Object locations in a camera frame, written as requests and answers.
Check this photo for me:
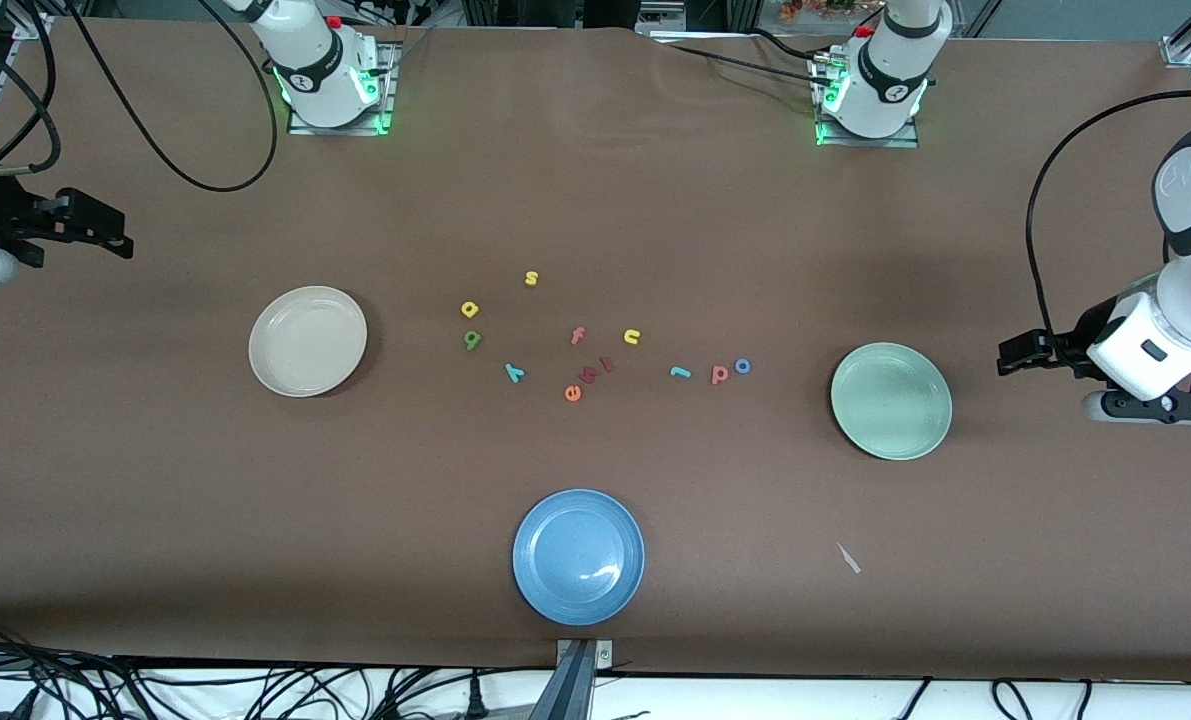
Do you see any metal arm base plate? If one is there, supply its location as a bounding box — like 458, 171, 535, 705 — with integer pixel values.
812, 50, 922, 150
285, 42, 397, 137

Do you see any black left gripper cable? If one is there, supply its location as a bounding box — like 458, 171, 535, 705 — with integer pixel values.
1026, 88, 1191, 346

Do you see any blue plate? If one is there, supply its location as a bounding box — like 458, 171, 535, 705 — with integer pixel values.
512, 488, 646, 627

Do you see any beige plate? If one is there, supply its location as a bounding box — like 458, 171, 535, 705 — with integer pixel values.
248, 285, 369, 399

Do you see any brown paper table cover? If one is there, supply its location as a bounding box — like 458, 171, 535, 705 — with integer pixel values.
0, 18, 1191, 683

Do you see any orange leafy decoration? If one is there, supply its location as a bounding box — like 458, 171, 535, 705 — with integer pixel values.
779, 0, 858, 23

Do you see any aluminium camera pole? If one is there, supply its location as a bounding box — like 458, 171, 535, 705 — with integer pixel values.
528, 638, 616, 720

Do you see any long black looping cable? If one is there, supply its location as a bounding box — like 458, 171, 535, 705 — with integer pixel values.
65, 0, 279, 194

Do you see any black base cable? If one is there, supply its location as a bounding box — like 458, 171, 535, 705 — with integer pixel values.
750, 28, 828, 61
667, 42, 824, 83

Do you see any green plate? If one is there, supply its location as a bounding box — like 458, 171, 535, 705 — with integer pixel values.
830, 342, 954, 462

